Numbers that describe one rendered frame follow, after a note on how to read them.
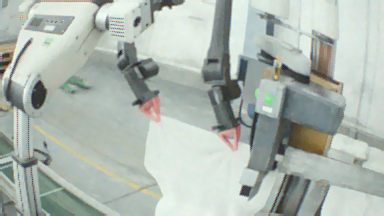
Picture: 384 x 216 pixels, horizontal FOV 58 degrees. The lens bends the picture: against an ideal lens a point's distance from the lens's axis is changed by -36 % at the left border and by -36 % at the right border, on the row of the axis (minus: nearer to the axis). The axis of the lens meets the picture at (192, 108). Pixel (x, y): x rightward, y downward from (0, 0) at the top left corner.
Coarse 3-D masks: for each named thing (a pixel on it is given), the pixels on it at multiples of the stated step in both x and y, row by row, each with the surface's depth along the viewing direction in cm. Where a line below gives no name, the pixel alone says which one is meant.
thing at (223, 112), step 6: (228, 102) 162; (216, 108) 160; (222, 108) 160; (228, 108) 160; (216, 114) 161; (222, 114) 160; (228, 114) 160; (216, 120) 162; (222, 120) 160; (228, 120) 160; (234, 120) 160; (240, 120) 165; (216, 126) 159
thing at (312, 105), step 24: (288, 72) 153; (288, 96) 134; (312, 96) 130; (336, 96) 138; (264, 120) 138; (288, 120) 156; (312, 120) 131; (336, 120) 127; (264, 144) 139; (288, 144) 160; (264, 168) 140
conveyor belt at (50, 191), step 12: (0, 168) 222; (12, 168) 231; (12, 180) 215; (48, 180) 237; (48, 192) 221; (60, 192) 228; (48, 204) 207; (60, 204) 213; (72, 204) 220; (84, 204) 226
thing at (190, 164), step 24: (168, 120) 171; (168, 144) 173; (192, 144) 168; (216, 144) 165; (240, 144) 161; (168, 168) 174; (192, 168) 170; (216, 168) 166; (240, 168) 162; (168, 192) 171; (192, 192) 169; (216, 192) 168; (264, 192) 159
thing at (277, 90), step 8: (264, 80) 132; (272, 80) 134; (264, 88) 132; (272, 88) 131; (280, 88) 130; (264, 96) 133; (280, 96) 130; (256, 104) 134; (264, 104) 133; (272, 104) 132; (280, 104) 131; (264, 112) 133; (272, 112) 132; (280, 112) 133
